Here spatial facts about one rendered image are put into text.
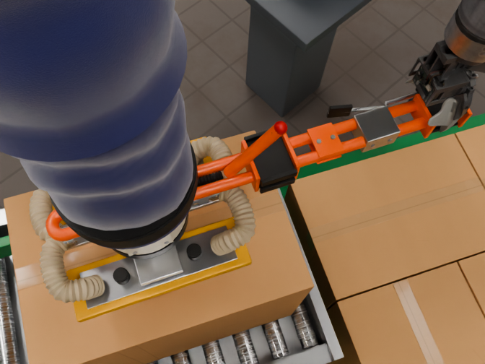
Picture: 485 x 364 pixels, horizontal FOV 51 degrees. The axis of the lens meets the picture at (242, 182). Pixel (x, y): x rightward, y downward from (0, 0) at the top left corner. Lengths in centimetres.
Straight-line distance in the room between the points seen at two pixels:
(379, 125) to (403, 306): 74
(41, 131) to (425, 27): 252
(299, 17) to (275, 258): 87
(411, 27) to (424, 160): 119
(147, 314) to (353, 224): 76
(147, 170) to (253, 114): 179
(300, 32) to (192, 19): 110
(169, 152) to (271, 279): 55
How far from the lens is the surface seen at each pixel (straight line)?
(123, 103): 45
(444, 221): 171
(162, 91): 49
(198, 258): 97
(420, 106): 103
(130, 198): 65
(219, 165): 91
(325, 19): 172
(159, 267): 95
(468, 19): 82
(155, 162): 60
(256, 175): 88
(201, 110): 237
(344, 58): 260
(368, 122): 98
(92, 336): 111
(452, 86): 92
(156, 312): 110
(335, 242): 158
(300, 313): 151
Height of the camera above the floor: 202
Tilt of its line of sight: 67 degrees down
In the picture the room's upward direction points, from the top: 5 degrees clockwise
